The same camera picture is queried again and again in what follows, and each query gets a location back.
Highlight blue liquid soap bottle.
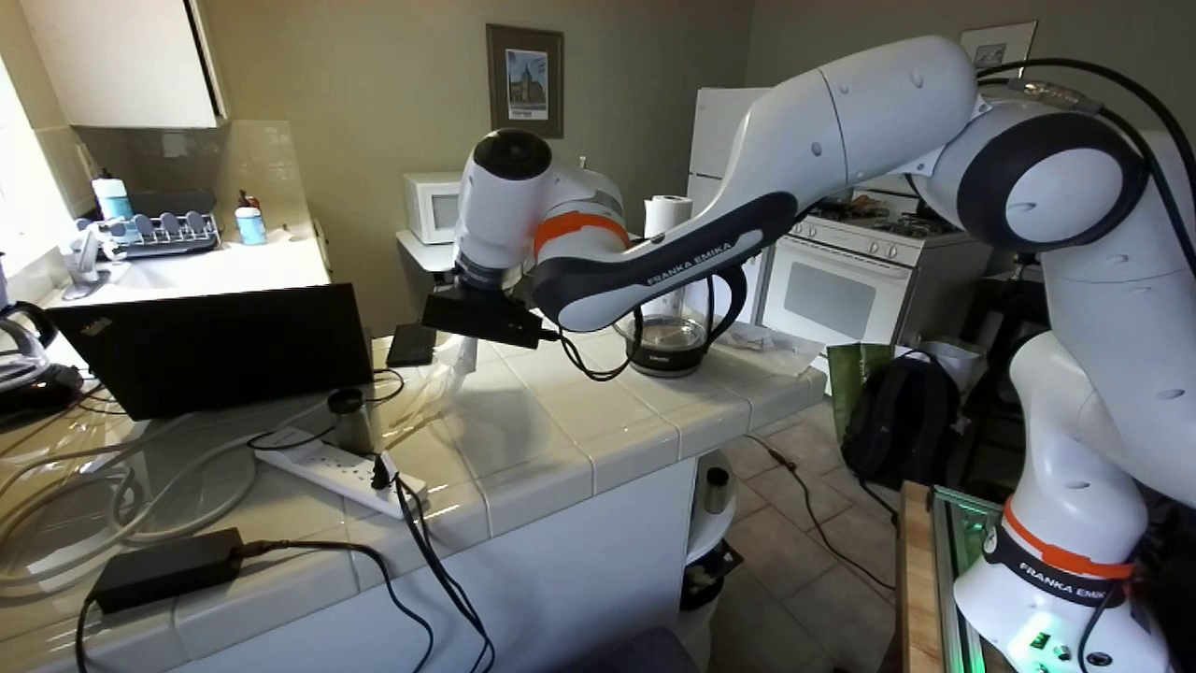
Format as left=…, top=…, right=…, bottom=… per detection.
left=230, top=186, right=271, bottom=250

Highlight grey dish rack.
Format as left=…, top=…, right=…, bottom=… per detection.
left=74, top=204, right=225, bottom=267

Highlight glass electric kettle black lid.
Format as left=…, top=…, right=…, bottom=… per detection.
left=616, top=267, right=753, bottom=379

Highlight white coiled cable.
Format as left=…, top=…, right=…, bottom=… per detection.
left=0, top=409, right=271, bottom=591

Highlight black power strip cable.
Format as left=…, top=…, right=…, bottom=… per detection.
left=367, top=454, right=499, bottom=673

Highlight small black flat box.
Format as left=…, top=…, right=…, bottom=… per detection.
left=385, top=323, right=442, bottom=371

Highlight white microwave oven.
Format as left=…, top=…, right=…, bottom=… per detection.
left=401, top=168, right=474, bottom=245

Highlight white blue container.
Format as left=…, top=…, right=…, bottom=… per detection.
left=87, top=173, right=138, bottom=229

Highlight black power brick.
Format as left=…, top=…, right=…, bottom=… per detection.
left=89, top=522, right=250, bottom=616

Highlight white table black legs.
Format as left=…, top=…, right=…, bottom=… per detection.
left=391, top=229, right=468, bottom=280

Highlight black power brick cable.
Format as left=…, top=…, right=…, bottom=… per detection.
left=234, top=533, right=442, bottom=673

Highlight white kitchen cabinet counter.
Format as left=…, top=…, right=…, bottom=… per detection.
left=41, top=232, right=337, bottom=315

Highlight white paper towel roll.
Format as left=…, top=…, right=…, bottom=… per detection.
left=640, top=189, right=693, bottom=243

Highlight white refrigerator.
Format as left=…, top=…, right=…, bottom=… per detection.
left=682, top=81, right=781, bottom=215

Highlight green bin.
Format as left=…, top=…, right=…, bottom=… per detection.
left=822, top=339, right=895, bottom=440

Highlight black laptop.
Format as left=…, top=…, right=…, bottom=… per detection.
left=46, top=280, right=378, bottom=421

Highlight white power strip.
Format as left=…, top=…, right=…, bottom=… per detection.
left=254, top=432, right=428, bottom=522

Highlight black floor power cable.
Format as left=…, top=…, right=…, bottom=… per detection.
left=743, top=432, right=900, bottom=601

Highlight white upper wall cabinet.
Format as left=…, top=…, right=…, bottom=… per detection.
left=15, top=0, right=230, bottom=132

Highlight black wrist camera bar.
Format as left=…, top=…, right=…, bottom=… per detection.
left=418, top=289, right=559, bottom=350

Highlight black backpack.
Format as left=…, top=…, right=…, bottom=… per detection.
left=839, top=350, right=964, bottom=493

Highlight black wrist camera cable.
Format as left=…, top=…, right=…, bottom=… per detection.
left=538, top=326, right=640, bottom=386

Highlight small dark shelf item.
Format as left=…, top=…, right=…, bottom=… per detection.
left=681, top=537, right=743, bottom=614

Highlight brown framed wall picture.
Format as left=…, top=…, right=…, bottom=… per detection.
left=482, top=19, right=569, bottom=143

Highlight white kitchen stove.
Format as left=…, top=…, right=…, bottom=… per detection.
left=753, top=182, right=992, bottom=355

